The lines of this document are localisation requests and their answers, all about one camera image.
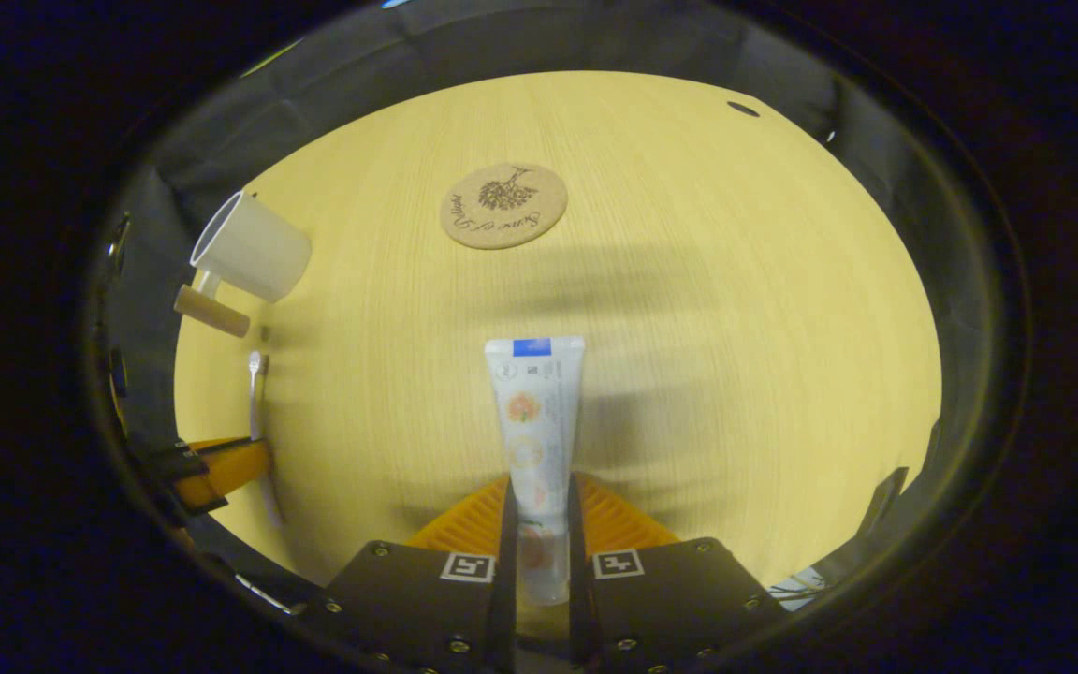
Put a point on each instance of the light wooden desktop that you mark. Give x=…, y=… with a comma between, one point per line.
x=735, y=328

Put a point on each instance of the white toothbrush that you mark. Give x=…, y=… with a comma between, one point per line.
x=256, y=393

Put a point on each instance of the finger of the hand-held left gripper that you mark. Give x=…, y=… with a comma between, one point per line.
x=221, y=468

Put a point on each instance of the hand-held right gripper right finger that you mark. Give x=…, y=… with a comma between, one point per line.
x=578, y=580

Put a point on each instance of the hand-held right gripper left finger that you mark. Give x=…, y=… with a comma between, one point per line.
x=508, y=562

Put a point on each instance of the round cork coaster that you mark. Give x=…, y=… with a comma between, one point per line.
x=503, y=206

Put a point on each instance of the white toothpaste tube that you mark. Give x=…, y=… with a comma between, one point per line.
x=539, y=421

